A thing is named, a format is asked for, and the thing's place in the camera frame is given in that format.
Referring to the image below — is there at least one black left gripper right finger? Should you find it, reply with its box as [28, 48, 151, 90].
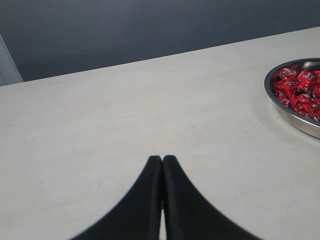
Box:
[162, 155, 259, 240]

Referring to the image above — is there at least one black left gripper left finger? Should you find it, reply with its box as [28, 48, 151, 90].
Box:
[73, 155, 163, 240]

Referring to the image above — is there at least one round steel plate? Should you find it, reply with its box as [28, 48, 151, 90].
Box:
[264, 57, 320, 139]

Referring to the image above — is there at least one red wrapped candy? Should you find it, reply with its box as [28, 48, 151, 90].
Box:
[288, 91, 320, 115]
[294, 70, 317, 91]

